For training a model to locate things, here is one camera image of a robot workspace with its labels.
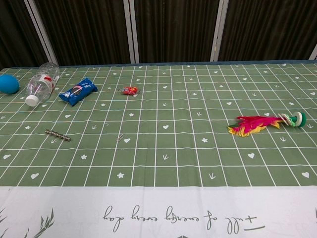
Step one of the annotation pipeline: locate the metal bead chain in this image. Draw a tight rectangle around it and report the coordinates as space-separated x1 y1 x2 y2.
45 129 72 142

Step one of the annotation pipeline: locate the colourful feather shuttlecock green base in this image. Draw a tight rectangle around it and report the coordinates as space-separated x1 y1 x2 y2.
227 112 308 137

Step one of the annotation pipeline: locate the blue cookie packet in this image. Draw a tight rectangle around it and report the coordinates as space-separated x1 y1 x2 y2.
58 77 98 107

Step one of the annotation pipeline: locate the green grid pattern tablecloth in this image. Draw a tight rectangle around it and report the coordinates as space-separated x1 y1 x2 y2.
0 59 317 238

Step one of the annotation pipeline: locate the red candy wrapper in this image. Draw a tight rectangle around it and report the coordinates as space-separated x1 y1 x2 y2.
120 86 140 97

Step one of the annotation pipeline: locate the clear plastic bottle white cap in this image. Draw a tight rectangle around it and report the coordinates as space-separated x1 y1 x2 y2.
25 62 60 107

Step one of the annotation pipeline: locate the blue ball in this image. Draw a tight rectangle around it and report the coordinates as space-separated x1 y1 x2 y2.
0 75 20 94

